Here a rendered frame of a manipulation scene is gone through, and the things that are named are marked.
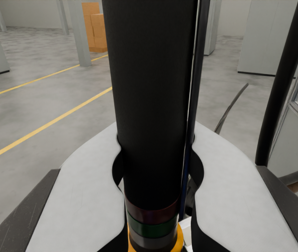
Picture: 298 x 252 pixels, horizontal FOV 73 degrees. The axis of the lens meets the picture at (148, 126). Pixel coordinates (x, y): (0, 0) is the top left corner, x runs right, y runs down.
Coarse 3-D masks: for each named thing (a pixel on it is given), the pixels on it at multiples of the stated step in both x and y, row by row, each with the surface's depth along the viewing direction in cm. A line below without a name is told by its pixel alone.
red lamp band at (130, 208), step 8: (128, 200) 11; (176, 200) 11; (128, 208) 12; (136, 208) 11; (168, 208) 11; (176, 208) 11; (136, 216) 11; (144, 216) 11; (152, 216) 11; (160, 216) 11; (168, 216) 11
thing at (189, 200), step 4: (188, 188) 36; (188, 192) 36; (192, 192) 38; (188, 196) 37; (192, 196) 39; (188, 200) 37; (192, 200) 39; (188, 204) 38; (192, 204) 40; (188, 208) 38; (192, 208) 38; (184, 212) 37; (188, 212) 38; (184, 216) 38; (188, 216) 40; (180, 220) 36
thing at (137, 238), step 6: (174, 228) 12; (132, 234) 13; (138, 234) 12; (168, 234) 12; (174, 234) 13; (138, 240) 12; (144, 240) 12; (150, 240) 12; (156, 240) 12; (162, 240) 12; (168, 240) 12; (144, 246) 12; (150, 246) 12; (156, 246) 12; (162, 246) 12
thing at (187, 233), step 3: (186, 228) 18; (189, 228) 18; (183, 231) 17; (186, 231) 17; (189, 231) 17; (183, 234) 17; (186, 234) 17; (189, 234) 17; (183, 237) 17; (186, 237) 17; (189, 237) 17; (183, 240) 17; (186, 240) 17; (189, 240) 17; (183, 243) 17; (186, 243) 16; (189, 243) 17; (183, 246) 17
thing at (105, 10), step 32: (128, 0) 6; (160, 0) 6; (192, 0) 6; (128, 32) 6; (160, 32) 6; (192, 32) 7; (128, 64) 7; (160, 64) 7; (128, 96) 7; (160, 96) 7; (128, 128) 8; (160, 128) 8; (128, 160) 9; (160, 160) 9; (128, 192) 11; (160, 192) 10
